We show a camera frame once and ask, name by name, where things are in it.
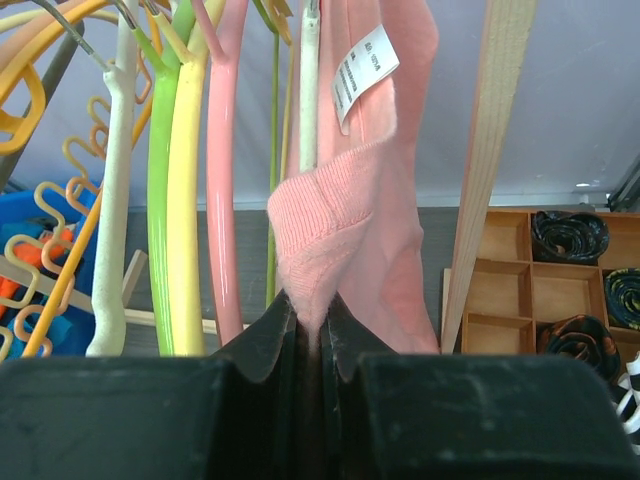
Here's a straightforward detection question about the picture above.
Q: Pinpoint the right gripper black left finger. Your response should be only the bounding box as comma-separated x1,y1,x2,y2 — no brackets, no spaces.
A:
1,294,293,479

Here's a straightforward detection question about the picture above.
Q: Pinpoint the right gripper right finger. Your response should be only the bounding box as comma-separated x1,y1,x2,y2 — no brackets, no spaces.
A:
321,297,639,479

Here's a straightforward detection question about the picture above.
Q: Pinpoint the pink t shirt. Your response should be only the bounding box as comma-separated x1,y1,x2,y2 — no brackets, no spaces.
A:
268,1,439,354

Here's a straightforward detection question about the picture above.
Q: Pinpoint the cream hanger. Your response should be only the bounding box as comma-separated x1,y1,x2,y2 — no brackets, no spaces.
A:
299,0,321,172

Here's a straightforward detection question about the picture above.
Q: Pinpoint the white hanger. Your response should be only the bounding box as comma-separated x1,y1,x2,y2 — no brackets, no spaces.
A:
86,25,137,357

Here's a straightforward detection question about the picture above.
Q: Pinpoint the yellow green hanger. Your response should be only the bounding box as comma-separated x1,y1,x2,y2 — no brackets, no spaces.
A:
167,17,208,356

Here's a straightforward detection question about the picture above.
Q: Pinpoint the grey hanger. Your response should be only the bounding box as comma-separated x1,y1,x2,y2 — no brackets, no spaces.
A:
1,34,78,191

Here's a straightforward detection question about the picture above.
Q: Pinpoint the pale yellow hanger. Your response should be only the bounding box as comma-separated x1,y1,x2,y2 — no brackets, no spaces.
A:
1,1,126,357

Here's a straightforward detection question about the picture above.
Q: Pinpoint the pink hanger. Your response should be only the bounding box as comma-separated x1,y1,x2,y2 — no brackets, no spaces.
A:
192,1,248,345

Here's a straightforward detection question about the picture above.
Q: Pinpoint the light orange hanger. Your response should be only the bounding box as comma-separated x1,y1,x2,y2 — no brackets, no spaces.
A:
0,0,156,351

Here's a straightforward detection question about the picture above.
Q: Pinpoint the wooden compartment tray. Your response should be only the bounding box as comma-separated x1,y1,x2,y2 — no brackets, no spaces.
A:
460,209,639,363

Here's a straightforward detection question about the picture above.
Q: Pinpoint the rolled dark sock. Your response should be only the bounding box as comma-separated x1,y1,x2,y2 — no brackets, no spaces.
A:
531,210,610,266
536,314,621,383
604,268,640,331

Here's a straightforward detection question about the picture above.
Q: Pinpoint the black white striped cloth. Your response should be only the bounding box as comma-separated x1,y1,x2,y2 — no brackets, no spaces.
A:
613,353,639,450

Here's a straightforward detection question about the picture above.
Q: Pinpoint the orange garment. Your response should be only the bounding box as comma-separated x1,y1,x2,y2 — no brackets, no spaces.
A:
1,226,74,314

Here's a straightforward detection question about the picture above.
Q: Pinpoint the blue plastic bin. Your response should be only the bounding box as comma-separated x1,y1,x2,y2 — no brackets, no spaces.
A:
1,179,99,361

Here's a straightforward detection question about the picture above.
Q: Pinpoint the wooden clothes rack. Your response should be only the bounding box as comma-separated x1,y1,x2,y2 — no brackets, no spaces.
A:
0,0,539,354

